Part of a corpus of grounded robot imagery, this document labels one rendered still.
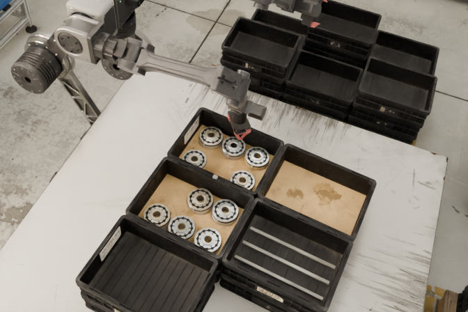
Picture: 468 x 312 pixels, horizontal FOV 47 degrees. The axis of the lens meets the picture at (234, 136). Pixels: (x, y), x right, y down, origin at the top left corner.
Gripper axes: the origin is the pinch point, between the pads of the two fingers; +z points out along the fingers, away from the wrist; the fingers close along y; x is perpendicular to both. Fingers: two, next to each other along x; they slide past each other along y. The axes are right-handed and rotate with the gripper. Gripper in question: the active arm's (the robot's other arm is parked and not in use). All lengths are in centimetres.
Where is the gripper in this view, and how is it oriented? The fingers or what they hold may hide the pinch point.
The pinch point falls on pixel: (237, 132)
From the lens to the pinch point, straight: 220.8
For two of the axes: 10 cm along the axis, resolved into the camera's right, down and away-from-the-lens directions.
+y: -3.3, -7.7, 5.5
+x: -9.4, 2.3, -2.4
